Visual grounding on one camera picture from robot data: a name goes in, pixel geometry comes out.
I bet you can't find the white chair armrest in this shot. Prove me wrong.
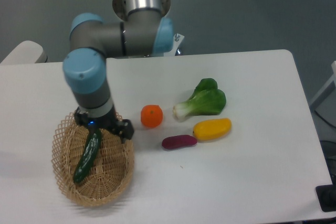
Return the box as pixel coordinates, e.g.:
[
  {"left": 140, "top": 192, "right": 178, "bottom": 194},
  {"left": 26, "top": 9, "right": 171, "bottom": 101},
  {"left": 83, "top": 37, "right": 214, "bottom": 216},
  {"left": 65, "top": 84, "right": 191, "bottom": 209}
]
[{"left": 1, "top": 40, "right": 48, "bottom": 66}]

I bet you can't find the orange tangerine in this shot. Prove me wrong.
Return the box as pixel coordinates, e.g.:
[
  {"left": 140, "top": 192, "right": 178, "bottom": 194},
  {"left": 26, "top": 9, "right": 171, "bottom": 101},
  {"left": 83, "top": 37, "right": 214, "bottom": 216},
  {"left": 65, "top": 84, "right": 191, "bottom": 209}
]
[{"left": 141, "top": 104, "right": 163, "bottom": 128}]

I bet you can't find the green bok choy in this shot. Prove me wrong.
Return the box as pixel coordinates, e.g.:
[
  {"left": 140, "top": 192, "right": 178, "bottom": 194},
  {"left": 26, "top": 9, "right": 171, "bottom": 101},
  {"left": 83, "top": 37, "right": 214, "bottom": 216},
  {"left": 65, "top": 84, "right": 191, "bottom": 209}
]
[{"left": 173, "top": 78, "right": 227, "bottom": 121}]

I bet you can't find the black device at table edge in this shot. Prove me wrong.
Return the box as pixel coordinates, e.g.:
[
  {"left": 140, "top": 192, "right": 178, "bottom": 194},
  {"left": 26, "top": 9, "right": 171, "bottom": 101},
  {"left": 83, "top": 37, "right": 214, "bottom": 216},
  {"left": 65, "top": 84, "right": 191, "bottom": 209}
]
[{"left": 316, "top": 185, "right": 335, "bottom": 212}]

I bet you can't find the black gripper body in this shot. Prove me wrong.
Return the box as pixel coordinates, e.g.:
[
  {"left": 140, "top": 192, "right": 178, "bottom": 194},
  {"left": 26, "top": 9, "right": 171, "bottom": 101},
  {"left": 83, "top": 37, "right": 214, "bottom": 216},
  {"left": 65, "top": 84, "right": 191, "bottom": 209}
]
[{"left": 74, "top": 106, "right": 121, "bottom": 132}]

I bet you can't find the woven wicker basket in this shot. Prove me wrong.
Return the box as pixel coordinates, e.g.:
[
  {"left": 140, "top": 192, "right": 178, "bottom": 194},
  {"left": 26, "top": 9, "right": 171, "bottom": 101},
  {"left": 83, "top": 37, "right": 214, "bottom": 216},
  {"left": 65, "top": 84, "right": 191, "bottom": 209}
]
[{"left": 51, "top": 112, "right": 134, "bottom": 207}]

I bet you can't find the white furniture at right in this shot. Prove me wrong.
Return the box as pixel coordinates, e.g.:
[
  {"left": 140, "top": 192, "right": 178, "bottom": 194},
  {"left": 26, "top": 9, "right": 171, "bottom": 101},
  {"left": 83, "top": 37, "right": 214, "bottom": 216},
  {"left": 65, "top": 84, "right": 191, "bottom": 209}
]
[{"left": 309, "top": 61, "right": 335, "bottom": 111}]

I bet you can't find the yellow mango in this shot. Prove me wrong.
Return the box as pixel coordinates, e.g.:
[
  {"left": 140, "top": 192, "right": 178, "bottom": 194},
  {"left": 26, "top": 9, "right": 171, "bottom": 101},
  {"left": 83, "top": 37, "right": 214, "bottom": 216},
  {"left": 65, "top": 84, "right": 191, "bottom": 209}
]
[{"left": 193, "top": 118, "right": 232, "bottom": 141}]

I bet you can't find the green cucumber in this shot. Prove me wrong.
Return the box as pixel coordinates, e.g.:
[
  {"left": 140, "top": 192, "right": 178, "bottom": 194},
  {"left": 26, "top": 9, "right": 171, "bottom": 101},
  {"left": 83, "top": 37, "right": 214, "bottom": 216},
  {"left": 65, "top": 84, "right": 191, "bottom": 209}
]
[{"left": 73, "top": 129, "right": 102, "bottom": 184}]

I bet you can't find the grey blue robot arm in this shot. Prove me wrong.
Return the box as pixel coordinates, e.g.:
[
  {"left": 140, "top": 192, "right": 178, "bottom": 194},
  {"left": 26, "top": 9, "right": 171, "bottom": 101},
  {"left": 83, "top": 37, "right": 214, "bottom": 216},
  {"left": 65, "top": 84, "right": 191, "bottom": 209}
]
[{"left": 62, "top": 0, "right": 174, "bottom": 140}]

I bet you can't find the purple sweet potato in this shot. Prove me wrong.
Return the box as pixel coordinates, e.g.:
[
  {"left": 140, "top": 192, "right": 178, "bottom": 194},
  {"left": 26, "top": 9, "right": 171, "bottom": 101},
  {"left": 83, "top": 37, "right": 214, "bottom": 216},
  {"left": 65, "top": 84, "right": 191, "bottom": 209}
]
[{"left": 161, "top": 135, "right": 197, "bottom": 150}]

